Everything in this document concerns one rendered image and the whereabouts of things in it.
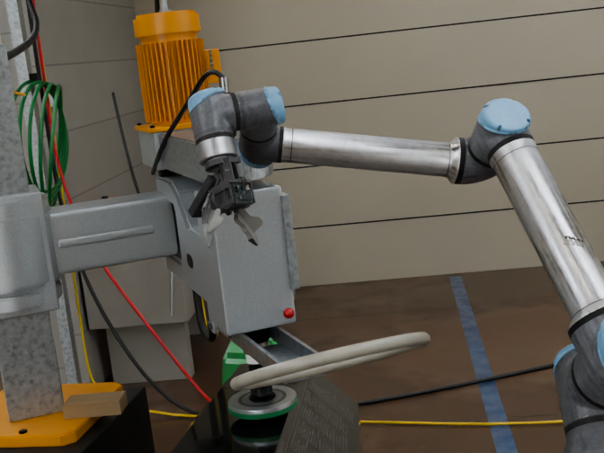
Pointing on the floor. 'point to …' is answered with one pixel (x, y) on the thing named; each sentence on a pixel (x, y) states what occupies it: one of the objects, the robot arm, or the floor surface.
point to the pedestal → (111, 431)
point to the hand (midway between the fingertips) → (231, 248)
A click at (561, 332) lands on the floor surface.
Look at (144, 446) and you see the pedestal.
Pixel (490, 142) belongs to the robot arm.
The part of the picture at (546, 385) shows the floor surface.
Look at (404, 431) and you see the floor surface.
